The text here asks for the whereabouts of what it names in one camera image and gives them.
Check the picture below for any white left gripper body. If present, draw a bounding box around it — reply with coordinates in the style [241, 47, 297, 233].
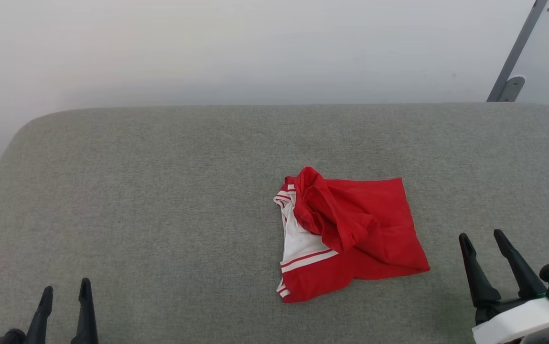
[0, 329, 27, 344]

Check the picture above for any grey metal post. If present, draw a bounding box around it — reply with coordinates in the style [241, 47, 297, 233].
[487, 0, 549, 102]

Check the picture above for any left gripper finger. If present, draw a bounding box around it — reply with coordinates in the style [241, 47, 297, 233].
[71, 278, 99, 344]
[27, 286, 54, 344]

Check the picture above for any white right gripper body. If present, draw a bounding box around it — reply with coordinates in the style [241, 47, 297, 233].
[473, 297, 549, 344]

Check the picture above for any red and white shirt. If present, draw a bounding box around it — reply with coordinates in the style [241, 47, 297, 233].
[273, 166, 431, 304]

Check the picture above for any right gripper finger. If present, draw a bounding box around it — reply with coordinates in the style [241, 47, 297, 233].
[494, 229, 548, 301]
[459, 233, 502, 309]

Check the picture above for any grey metal post bracket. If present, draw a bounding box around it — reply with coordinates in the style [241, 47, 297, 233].
[499, 75, 526, 102]

